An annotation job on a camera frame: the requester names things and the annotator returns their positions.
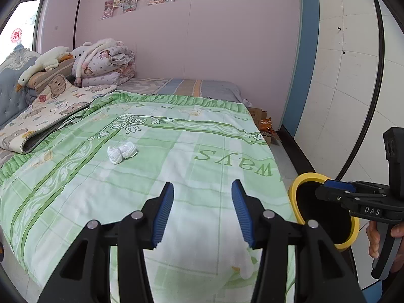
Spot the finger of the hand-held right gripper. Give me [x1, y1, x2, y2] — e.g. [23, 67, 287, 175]
[315, 179, 391, 209]

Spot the green floral blanket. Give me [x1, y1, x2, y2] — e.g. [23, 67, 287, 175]
[0, 90, 299, 303]

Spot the yellow-rimmed black trash bin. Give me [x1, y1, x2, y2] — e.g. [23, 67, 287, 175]
[287, 172, 361, 253]

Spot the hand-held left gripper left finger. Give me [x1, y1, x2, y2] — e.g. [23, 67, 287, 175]
[38, 181, 175, 303]

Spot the white goose plush toy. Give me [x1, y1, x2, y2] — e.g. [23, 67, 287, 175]
[16, 46, 74, 94]

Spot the blue tufted bed headboard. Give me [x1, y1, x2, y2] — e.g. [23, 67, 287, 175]
[0, 45, 42, 127]

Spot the brown striped pillow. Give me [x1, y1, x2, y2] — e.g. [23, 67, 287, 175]
[27, 58, 77, 94]

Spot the blue door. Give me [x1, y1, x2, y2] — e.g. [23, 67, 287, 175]
[281, 0, 319, 140]

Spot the large open cardboard box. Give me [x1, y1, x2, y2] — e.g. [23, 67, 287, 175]
[260, 128, 282, 146]

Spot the window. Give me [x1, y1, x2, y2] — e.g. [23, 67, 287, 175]
[0, 0, 53, 58]

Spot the small cardboard box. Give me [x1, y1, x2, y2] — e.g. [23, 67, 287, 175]
[249, 107, 268, 123]

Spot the folded pink printed quilt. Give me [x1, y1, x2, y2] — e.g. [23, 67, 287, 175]
[71, 38, 137, 87]

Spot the person's right hand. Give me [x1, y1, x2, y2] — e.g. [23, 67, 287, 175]
[366, 219, 404, 273]

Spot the bear printed blanket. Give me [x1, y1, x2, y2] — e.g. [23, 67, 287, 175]
[0, 74, 118, 155]

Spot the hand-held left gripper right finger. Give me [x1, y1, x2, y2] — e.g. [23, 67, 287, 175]
[231, 179, 360, 303]

